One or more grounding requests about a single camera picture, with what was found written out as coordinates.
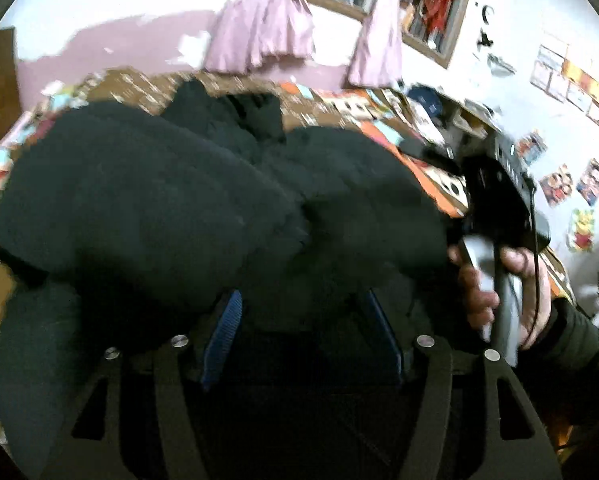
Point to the dark blue bag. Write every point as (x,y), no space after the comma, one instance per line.
(427,100)

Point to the person's right forearm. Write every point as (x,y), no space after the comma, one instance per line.
(579,345)

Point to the large black garment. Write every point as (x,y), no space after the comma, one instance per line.
(154,200)

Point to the group of wall stickers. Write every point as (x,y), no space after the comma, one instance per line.
(592,182)

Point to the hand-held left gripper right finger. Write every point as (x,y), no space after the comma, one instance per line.
(385,332)

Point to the pink tied curtain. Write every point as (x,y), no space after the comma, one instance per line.
(264,20)
(379,35)

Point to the printed cartoon bedsheet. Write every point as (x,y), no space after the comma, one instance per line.
(139,87)

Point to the person's right hand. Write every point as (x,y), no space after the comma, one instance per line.
(527,290)

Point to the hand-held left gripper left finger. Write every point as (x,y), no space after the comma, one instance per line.
(226,322)

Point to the wooden window frame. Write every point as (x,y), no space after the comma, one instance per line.
(332,1)

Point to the red hanging clothes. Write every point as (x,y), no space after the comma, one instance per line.
(437,7)

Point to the wooden shelf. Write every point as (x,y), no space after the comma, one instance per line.
(474,120)

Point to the black wall hook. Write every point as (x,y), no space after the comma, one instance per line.
(485,38)

